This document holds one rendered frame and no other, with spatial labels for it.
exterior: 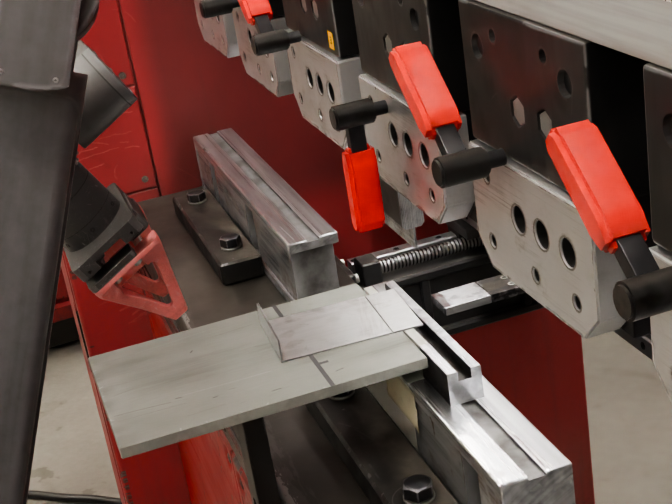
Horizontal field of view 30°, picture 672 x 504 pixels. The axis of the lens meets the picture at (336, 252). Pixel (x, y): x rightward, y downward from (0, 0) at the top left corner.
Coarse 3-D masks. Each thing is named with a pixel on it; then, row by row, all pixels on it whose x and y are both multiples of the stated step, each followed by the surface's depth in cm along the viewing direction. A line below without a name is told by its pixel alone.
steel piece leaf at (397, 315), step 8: (368, 296) 117; (376, 296) 117; (384, 296) 116; (392, 296) 116; (376, 304) 115; (384, 304) 115; (392, 304) 115; (400, 304) 114; (384, 312) 113; (392, 312) 113; (400, 312) 113; (408, 312) 113; (384, 320) 112; (392, 320) 112; (400, 320) 111; (408, 320) 111; (416, 320) 111; (392, 328) 110; (400, 328) 110; (408, 328) 110
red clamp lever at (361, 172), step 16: (336, 112) 87; (352, 112) 87; (368, 112) 88; (384, 112) 89; (336, 128) 88; (352, 128) 88; (352, 144) 89; (368, 144) 89; (352, 160) 89; (368, 160) 89; (352, 176) 89; (368, 176) 89; (352, 192) 90; (368, 192) 90; (352, 208) 91; (368, 208) 90; (368, 224) 91
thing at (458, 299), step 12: (504, 276) 116; (456, 288) 115; (468, 288) 115; (480, 288) 114; (492, 288) 114; (504, 288) 114; (516, 288) 113; (432, 300) 115; (444, 300) 113; (456, 300) 113; (468, 300) 112; (480, 300) 113; (492, 300) 113; (444, 312) 112; (456, 312) 112
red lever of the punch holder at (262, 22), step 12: (240, 0) 108; (252, 0) 107; (264, 0) 107; (252, 12) 107; (264, 12) 107; (252, 24) 107; (264, 24) 107; (252, 36) 106; (264, 36) 105; (276, 36) 106; (288, 36) 106; (300, 36) 106; (252, 48) 106; (264, 48) 105; (276, 48) 106; (288, 48) 106
